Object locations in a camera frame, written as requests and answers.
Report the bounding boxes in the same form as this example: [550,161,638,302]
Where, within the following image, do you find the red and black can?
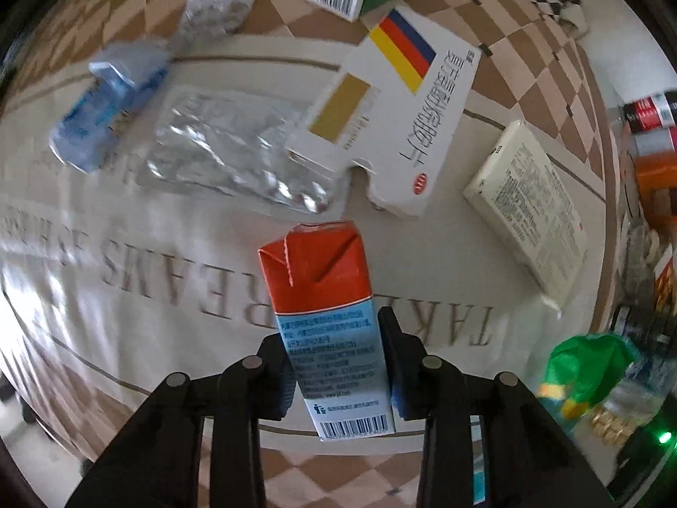
[624,92,677,133]

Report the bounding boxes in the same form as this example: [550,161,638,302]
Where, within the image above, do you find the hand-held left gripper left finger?
[66,331,298,508]

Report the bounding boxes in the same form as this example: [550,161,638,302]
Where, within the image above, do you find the large silver blister pack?
[138,86,339,216]

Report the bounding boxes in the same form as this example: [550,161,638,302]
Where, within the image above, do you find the gold grenade-shaped bottle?
[589,405,636,442]

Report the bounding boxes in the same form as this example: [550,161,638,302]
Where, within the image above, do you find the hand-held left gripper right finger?
[377,307,617,508]

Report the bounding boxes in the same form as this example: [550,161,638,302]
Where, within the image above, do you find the brown checkered tablecloth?
[0,0,614,508]

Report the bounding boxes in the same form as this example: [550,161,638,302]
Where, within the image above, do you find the green plastic bag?
[539,332,643,424]

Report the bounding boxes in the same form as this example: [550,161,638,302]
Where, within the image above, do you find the orange box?
[635,151,677,223]

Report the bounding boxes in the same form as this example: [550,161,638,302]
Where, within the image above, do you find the small silver blister pack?
[177,0,261,48]

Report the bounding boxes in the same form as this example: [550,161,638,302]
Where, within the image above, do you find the white printed box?
[463,120,589,312]

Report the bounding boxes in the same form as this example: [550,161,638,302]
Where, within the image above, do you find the crumpled blue plastic packet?
[49,42,170,173]

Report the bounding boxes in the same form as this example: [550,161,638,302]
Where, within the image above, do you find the orange and blue drink carton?
[257,221,397,441]

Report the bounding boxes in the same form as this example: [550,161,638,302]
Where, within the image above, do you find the white box with striped flag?
[284,8,483,218]

